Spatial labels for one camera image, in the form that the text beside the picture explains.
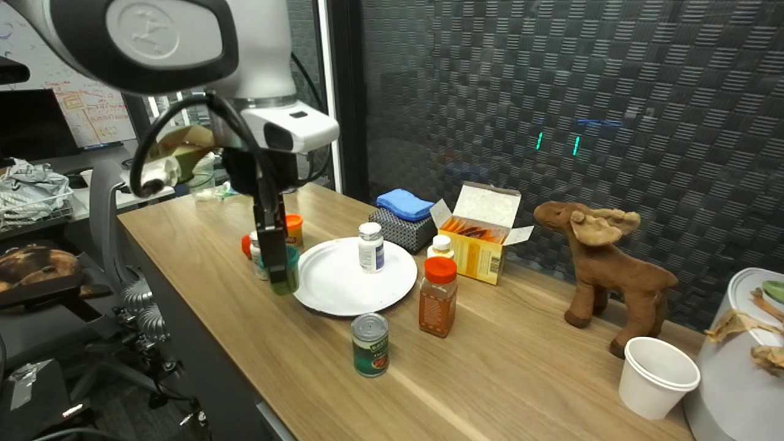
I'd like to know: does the brown patterned cushion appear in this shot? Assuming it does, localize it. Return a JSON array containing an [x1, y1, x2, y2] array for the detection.
[[0, 242, 84, 297]]

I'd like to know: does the white window frame post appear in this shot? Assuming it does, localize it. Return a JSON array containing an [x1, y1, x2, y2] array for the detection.
[[317, 0, 343, 194]]

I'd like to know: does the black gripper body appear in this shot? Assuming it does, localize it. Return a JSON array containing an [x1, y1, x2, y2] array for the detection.
[[221, 145, 314, 224]]

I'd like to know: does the large white bucket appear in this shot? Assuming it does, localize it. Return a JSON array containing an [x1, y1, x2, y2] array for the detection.
[[683, 265, 784, 441]]

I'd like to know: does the white paper cup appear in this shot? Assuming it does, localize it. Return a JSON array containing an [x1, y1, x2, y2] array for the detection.
[[617, 335, 704, 425]]

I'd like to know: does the open yellow cardboard box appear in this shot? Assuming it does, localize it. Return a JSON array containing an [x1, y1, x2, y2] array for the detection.
[[430, 182, 537, 287]]

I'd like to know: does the gray foam block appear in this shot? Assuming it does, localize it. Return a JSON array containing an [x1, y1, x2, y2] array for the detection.
[[367, 205, 439, 256]]

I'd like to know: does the brown moose plush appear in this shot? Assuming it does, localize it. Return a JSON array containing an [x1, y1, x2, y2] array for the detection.
[[531, 198, 682, 360]]

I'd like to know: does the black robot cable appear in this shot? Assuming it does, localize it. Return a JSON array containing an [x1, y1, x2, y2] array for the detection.
[[129, 90, 276, 240]]

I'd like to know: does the green tin can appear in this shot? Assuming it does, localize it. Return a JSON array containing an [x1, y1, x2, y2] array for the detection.
[[351, 311, 392, 381]]

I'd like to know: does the pile of gray clothes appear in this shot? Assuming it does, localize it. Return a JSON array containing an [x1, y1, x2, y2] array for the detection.
[[0, 158, 76, 231]]

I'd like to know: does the orange lid dough tub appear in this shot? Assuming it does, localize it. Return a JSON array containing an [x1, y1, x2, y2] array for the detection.
[[281, 213, 306, 248]]

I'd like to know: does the orange spice bottle red lid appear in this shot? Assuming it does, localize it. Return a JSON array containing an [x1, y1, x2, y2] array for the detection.
[[417, 256, 461, 341]]

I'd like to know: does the white paper plate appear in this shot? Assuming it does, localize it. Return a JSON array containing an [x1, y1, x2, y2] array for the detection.
[[291, 235, 419, 318]]

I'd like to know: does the blue folded cloth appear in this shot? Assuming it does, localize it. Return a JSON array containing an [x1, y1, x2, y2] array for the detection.
[[376, 186, 436, 224]]

